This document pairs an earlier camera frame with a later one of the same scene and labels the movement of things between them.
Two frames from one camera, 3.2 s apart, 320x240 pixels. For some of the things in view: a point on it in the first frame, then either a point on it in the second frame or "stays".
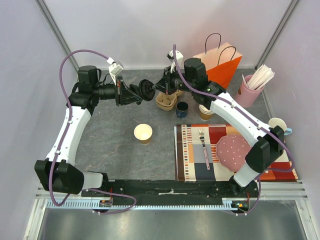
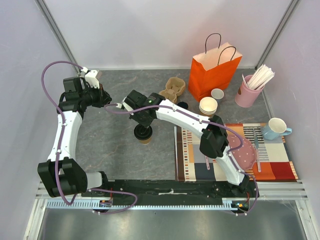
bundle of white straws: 261,76 stays
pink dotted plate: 231,150 stays
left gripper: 123,94 to 103,98
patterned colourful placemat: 190,163 stays
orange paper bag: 221,64 stays
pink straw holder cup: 245,97 stays
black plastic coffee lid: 146,90 to 142,133
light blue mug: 275,121 stays
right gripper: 168,83 to 144,122
